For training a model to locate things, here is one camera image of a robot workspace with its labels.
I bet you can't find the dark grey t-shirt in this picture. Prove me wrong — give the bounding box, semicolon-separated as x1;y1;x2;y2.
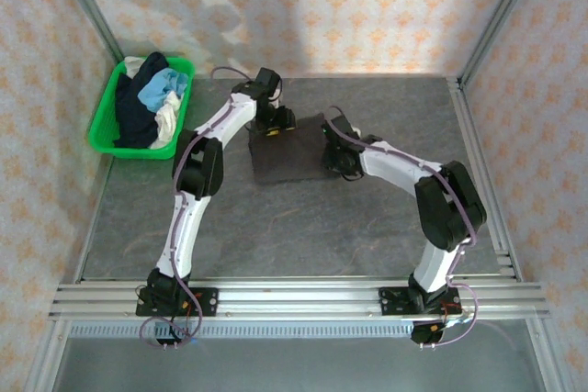
247;112;333;186

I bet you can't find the light blue t-shirt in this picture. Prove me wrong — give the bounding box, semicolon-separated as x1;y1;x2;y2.
137;67;192;114

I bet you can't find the green plastic basket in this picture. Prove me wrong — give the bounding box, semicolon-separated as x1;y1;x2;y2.
87;56;198;162

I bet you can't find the cream t-shirt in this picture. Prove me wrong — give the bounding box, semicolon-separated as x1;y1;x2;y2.
122;55;148;79

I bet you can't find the black cable connector block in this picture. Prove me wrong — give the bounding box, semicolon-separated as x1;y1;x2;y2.
410;321;447;349

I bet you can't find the navy blue t-shirt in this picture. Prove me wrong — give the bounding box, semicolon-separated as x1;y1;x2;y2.
111;50;169;150

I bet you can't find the aluminium cross beam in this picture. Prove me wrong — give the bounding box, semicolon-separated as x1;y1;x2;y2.
47;278;551;320

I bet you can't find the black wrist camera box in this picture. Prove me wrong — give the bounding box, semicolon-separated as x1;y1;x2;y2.
322;112;363;141
254;66;283;102

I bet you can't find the aluminium corner post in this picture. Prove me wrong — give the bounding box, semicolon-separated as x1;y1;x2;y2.
458;0;548;86
47;0;126;63

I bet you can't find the grey metal panel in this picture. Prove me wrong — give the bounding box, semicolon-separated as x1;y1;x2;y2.
49;336;544;392

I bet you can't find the slotted grey cable duct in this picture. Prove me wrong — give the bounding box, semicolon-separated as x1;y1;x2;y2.
67;322;415;341

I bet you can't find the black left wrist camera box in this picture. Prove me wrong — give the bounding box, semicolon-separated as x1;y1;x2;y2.
254;66;283;102

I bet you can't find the white t-shirt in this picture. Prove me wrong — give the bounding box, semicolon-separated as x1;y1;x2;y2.
148;90;187;151

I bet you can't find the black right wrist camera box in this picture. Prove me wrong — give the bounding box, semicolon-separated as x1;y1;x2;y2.
322;112;363;141

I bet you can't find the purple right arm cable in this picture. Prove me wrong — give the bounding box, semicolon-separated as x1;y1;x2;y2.
324;105;484;350

